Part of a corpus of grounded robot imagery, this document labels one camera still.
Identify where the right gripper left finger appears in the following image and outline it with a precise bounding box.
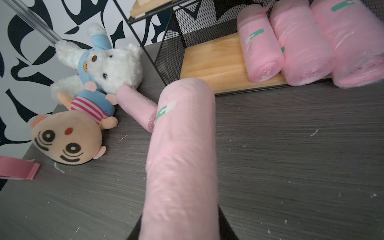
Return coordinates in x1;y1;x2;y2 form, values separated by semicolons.
127;216;142;240

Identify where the pink trash bag roll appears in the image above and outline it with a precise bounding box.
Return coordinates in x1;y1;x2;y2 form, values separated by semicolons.
116;85;158;133
310;1;384;89
270;1;334;86
139;78;220;240
237;4;285;83

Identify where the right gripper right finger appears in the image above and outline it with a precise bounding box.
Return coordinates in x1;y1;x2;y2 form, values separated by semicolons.
219;207;239;240

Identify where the pink alarm clock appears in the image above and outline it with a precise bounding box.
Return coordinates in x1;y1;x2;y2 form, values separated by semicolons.
0;156;41;180

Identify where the white teddy bear blue shirt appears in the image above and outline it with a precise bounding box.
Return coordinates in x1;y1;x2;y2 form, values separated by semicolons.
50;23;143;103

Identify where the round-face plush doll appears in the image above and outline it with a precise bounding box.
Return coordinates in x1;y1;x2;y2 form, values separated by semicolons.
31;82;118;166

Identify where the black wire wooden shelf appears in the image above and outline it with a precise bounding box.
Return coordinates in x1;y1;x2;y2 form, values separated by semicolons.
112;0;384;96

